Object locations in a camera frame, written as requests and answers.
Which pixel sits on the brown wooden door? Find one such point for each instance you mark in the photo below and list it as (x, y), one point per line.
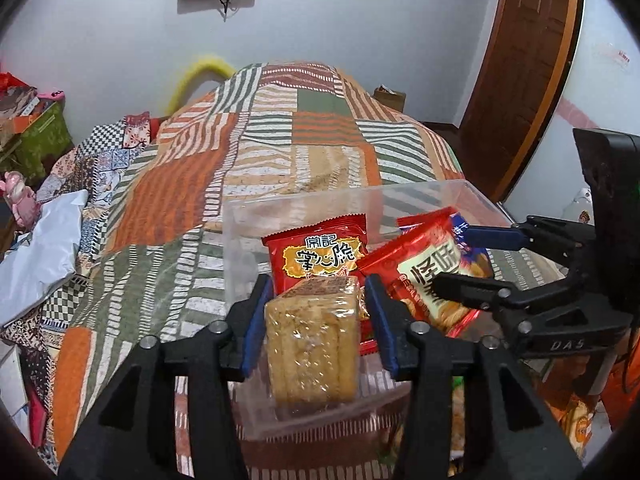
(520, 70)

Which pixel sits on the red white blue snack packet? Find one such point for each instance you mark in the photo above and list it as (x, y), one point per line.
(415, 270)

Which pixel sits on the clear plastic container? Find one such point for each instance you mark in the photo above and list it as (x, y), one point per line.
(240, 240)

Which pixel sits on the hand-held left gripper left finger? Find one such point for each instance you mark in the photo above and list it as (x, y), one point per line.
(257, 330)

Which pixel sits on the pink rabbit toy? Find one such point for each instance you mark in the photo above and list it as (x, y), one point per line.
(22, 202)

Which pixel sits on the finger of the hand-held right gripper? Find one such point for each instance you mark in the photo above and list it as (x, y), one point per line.
(492, 236)
(465, 287)

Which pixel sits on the white stickered cabinet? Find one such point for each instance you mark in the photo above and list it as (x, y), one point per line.
(580, 207)

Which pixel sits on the red plastic bag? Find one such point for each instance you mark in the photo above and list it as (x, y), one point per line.
(9, 81)

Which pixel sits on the red snack packet yellow label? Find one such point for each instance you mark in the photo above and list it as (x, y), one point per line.
(320, 250)

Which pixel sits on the clear-wrapped tan biscuit packet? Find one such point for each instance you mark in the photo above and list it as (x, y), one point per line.
(310, 350)

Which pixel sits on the small cardboard box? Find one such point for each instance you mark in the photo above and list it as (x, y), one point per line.
(390, 97)

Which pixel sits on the striped patchwork blanket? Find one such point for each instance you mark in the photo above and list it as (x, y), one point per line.
(200, 185)

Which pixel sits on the orange printed bag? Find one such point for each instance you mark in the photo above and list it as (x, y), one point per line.
(620, 385)

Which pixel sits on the checkered floral quilt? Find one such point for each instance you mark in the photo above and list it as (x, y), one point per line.
(100, 160)

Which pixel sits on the yellow foam tube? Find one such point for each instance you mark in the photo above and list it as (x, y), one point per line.
(200, 70)

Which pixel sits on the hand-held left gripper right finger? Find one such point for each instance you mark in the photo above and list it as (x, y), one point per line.
(380, 325)

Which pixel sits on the green patterned box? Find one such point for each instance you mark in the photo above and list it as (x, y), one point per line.
(42, 140)

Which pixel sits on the yellow green snack packet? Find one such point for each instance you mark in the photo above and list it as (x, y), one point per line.
(462, 425)

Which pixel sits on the white plastic bag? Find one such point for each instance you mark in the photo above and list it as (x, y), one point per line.
(35, 260)

